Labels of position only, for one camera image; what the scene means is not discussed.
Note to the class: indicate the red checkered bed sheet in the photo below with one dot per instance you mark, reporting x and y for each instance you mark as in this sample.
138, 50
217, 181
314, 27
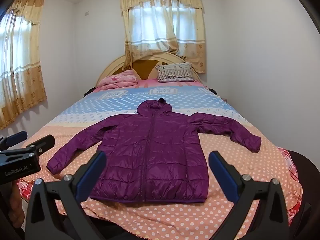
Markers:
287, 160

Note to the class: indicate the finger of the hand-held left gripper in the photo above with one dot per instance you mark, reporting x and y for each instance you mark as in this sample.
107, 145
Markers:
16, 137
43, 143

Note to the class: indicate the person's left hand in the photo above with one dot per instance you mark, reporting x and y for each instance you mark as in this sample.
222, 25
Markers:
17, 205

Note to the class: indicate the black object beside bed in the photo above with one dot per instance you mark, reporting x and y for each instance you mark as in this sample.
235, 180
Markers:
213, 91

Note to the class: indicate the bed with polka dot bedspread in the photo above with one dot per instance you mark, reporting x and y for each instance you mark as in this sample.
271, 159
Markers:
175, 217

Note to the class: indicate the purple puffer jacket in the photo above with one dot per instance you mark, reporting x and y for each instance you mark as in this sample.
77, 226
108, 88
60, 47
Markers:
155, 155

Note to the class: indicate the dark round object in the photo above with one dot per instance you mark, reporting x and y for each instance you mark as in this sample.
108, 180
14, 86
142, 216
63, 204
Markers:
305, 170

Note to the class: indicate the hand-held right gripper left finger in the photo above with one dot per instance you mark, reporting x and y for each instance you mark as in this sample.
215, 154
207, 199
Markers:
86, 182

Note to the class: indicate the cream wooden headboard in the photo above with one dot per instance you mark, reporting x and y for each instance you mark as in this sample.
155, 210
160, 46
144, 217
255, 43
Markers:
110, 68

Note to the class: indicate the narrow beige floral curtain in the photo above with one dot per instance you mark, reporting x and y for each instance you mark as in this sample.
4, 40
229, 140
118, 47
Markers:
162, 25

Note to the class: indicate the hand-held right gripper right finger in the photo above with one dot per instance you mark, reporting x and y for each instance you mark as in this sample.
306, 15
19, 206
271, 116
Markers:
225, 177

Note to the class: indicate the wide beige floral curtain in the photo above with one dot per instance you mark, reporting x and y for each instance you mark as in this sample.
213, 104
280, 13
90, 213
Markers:
22, 67

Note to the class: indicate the pink folded blanket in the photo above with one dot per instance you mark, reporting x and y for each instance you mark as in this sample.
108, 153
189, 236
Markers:
117, 80

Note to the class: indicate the striped pillow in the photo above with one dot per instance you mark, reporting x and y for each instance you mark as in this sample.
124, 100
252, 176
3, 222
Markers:
175, 73

